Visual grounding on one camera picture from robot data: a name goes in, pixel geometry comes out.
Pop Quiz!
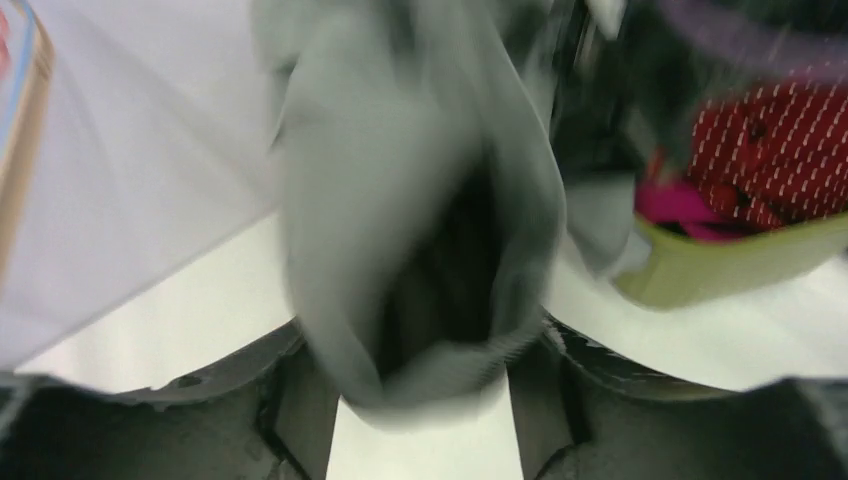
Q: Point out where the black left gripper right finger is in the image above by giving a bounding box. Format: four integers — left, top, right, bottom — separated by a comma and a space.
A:
508, 319, 847, 480

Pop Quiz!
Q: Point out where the magenta pleated skirt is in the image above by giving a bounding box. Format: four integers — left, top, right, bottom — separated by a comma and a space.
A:
634, 181, 755, 242

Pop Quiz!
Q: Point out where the wooden hanger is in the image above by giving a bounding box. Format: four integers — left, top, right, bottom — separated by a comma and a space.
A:
1, 1, 55, 276

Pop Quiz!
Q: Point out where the red polka dot skirt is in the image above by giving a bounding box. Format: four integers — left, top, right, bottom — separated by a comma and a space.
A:
687, 81, 847, 231

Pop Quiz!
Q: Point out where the grey skirt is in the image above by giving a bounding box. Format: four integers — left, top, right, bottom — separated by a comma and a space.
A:
251, 1, 651, 416

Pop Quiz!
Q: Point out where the olive green laundry basket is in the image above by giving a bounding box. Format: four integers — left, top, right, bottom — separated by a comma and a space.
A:
612, 213, 847, 310

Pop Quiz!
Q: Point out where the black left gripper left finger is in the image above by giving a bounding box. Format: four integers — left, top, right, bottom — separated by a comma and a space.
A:
1, 325, 339, 480

